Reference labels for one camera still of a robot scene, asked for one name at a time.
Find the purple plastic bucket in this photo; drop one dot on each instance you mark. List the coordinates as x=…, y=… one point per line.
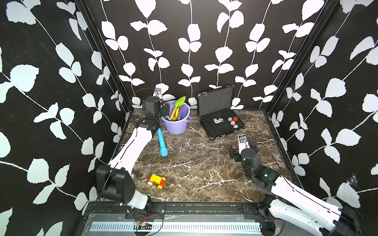
x=178, y=127

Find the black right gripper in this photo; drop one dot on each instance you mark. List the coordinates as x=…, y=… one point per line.
x=236, y=154

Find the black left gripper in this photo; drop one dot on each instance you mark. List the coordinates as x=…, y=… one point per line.
x=164, y=109

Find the white perforated strip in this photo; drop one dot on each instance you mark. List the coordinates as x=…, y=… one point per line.
x=179, y=227

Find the purple toy scoop pink handle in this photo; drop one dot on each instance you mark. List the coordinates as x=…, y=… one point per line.
x=184, y=111

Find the black front mounting rail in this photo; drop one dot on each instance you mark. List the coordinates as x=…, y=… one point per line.
x=249, y=210

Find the yellow toy spade wooden handle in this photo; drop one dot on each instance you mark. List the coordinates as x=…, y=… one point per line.
x=174, y=114

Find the red white round parts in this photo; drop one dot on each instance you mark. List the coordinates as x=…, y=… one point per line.
x=230, y=122

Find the yellow red toy truck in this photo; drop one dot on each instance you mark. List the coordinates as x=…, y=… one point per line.
x=157, y=181

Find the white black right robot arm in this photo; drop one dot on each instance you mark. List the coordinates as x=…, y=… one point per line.
x=290, y=203

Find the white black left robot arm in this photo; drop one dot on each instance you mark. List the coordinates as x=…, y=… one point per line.
x=114, y=179

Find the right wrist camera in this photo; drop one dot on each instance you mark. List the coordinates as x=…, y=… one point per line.
x=243, y=143

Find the black open foam-lined case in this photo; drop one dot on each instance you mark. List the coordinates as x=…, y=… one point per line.
x=216, y=103

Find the green toy trowel wooden handle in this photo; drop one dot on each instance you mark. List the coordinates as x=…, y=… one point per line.
x=180, y=101

